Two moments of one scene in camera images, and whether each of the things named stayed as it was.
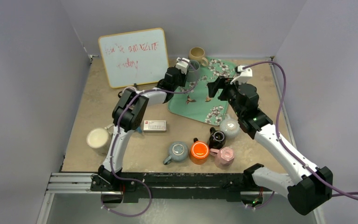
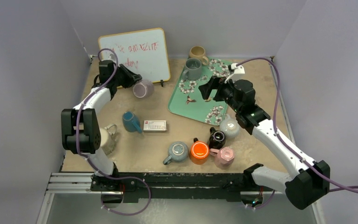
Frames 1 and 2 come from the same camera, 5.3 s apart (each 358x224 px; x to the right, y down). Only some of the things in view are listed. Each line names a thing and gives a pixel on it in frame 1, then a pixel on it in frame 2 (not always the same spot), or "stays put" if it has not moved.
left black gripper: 183,76 → 131,78
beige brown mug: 198,53 stays put
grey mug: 191,73 stays put
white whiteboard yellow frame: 135,58 stays put
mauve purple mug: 127,91 → 143,88
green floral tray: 196,103 stays put
